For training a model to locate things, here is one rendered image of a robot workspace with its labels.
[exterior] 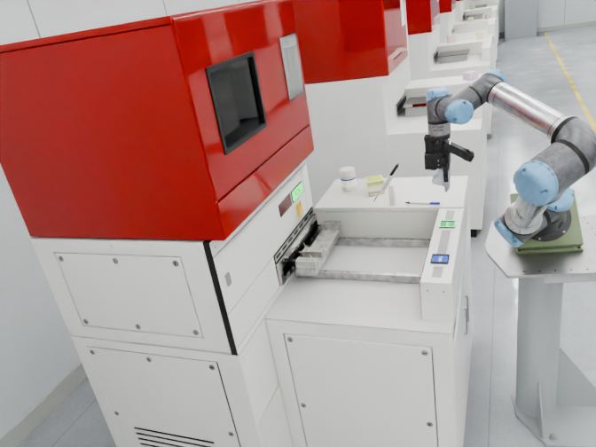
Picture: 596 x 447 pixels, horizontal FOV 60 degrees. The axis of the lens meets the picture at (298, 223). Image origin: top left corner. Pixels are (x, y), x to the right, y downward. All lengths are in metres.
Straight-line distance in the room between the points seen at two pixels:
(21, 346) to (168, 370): 1.27
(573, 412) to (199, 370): 1.61
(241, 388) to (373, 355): 0.45
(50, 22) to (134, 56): 1.85
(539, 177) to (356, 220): 0.96
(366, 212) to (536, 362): 0.91
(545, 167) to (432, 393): 0.81
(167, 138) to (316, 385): 1.02
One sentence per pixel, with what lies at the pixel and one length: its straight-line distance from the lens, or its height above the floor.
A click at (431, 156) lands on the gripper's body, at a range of 1.83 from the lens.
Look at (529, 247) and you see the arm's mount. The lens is 2.05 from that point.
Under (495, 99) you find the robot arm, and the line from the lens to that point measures 1.71.
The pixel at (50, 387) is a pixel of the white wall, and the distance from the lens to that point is 3.18.
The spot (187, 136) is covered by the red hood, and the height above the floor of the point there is 1.53.
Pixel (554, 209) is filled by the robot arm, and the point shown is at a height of 1.05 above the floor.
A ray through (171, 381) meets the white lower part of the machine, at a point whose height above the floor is 0.67.
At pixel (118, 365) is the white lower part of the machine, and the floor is 0.71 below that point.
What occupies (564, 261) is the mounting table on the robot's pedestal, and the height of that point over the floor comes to 0.82.
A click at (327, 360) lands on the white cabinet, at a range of 1.82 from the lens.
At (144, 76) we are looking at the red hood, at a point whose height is 1.69.
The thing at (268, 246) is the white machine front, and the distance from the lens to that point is 1.81.
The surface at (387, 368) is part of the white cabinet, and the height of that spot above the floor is 0.66.
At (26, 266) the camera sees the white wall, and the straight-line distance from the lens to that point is 2.96.
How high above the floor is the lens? 1.82
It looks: 24 degrees down
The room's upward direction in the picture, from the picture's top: 10 degrees counter-clockwise
